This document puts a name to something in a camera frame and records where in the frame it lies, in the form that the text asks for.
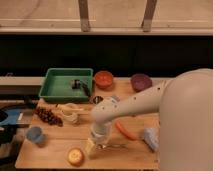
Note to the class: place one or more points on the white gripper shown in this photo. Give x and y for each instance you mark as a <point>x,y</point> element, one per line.
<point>99,135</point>

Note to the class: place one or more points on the silver metal fork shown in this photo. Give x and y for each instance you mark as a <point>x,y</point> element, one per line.
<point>103,146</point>

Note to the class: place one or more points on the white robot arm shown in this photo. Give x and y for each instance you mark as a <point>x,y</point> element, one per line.
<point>185,108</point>

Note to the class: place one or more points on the orange bowl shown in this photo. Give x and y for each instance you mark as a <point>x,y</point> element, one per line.
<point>103,79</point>

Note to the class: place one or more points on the purple bowl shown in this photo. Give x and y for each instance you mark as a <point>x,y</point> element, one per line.
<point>140,82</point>

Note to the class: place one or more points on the yellow orange round fruit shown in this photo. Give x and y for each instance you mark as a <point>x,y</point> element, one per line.
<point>75,157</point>

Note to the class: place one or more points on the orange carrot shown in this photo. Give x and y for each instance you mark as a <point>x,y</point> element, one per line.
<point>124,131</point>

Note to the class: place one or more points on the small metal cup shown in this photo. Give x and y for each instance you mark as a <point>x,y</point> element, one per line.
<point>97,99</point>

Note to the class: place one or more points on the blue sponge block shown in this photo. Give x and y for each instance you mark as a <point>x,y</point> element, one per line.
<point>115,98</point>

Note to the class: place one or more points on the dark red grape bunch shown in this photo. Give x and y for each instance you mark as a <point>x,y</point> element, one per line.
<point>48,117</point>

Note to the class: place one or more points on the blue plastic cup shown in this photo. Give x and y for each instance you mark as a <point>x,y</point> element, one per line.
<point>35,135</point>

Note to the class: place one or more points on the black brush in tray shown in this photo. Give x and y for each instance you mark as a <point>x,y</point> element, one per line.
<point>77,84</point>

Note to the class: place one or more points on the green plastic tray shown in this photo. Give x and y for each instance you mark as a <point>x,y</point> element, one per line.
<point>56,86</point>

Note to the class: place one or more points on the blue black device at left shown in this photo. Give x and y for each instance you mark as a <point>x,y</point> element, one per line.
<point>13,117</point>

